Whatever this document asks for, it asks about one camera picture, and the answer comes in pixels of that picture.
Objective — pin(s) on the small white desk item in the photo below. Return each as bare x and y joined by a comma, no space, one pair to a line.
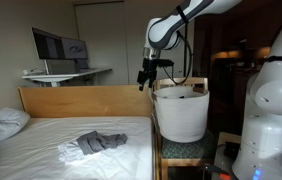
32,71

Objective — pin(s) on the small tan side table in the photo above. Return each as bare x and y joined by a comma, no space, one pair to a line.
229,136

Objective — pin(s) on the white pillow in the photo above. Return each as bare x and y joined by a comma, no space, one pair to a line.
1,125

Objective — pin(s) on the white desk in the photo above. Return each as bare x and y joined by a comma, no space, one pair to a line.
64,75

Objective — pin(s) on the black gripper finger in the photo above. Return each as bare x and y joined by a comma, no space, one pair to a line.
141,80
151,80

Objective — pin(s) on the red emergency stop button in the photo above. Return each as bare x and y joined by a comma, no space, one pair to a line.
222,175

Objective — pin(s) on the white cloth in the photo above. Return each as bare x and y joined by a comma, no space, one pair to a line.
69,153

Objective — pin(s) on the black device box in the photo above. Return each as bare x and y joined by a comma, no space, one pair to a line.
231,150

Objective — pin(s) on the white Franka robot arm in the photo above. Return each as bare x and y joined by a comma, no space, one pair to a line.
274,133

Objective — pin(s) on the wooden bed frame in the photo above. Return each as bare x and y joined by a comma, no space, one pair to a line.
81,100

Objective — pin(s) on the white bed sheet mattress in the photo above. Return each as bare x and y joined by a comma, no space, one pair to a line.
31,156

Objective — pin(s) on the dark monitor with gray window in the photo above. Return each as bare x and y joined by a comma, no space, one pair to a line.
46,45

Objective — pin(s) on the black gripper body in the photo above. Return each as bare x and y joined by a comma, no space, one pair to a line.
150,66

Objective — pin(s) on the gray box on desk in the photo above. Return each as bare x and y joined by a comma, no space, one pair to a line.
61,66

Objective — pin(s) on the gray cloth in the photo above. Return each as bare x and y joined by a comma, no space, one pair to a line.
97,141

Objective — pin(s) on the wooden chair with green seat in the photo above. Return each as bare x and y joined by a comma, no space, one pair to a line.
184,150

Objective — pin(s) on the monitor showing dark sketch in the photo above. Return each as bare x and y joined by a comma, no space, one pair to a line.
75,49

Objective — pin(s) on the white woven basket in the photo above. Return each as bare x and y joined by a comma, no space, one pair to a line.
181,116

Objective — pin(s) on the laptop on stand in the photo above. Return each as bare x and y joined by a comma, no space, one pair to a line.
82,65

